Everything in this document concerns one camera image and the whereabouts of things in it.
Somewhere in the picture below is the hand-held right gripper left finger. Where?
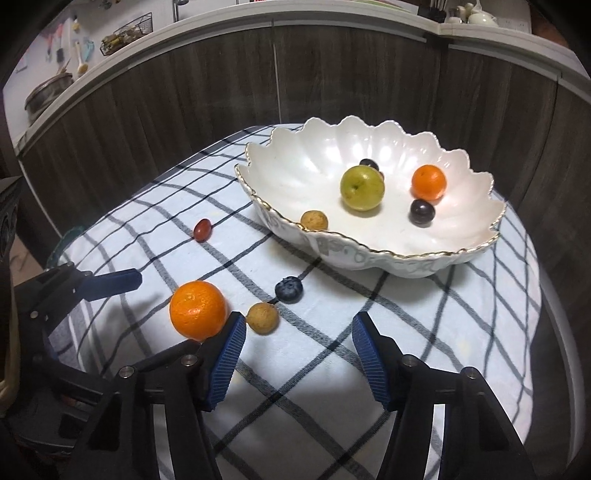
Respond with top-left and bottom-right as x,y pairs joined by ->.
69,311 -> 247,480

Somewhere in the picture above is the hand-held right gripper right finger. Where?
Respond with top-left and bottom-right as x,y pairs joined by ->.
352,311 -> 539,480

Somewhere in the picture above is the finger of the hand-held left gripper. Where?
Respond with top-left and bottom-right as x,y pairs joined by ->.
18,262 -> 142,315

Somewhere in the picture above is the large orange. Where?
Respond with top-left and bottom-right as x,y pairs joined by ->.
169,281 -> 229,342

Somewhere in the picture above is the brown longan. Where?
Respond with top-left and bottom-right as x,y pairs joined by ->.
246,303 -> 280,335
300,210 -> 329,231

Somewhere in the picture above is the yellow-green round fruit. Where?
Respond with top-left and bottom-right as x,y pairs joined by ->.
340,166 -> 386,212

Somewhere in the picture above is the white scalloped bowl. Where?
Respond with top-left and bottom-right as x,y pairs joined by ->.
235,115 -> 508,279

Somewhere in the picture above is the blue checked white cloth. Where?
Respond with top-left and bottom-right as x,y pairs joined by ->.
46,124 -> 543,480

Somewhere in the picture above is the blueberry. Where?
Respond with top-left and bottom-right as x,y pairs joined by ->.
274,277 -> 304,304

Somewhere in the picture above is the small orange mandarin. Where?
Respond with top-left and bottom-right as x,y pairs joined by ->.
411,165 -> 448,200

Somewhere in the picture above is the metal cooking pot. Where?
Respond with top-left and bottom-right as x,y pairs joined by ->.
24,74 -> 75,125

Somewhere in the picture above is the hanging kitchen utensil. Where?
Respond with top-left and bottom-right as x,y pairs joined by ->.
74,41 -> 95,77
54,18 -> 68,64

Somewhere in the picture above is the black knife block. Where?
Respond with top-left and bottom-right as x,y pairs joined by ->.
418,0 -> 448,23

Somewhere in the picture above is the black wire basket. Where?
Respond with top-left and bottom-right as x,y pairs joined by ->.
100,13 -> 154,57

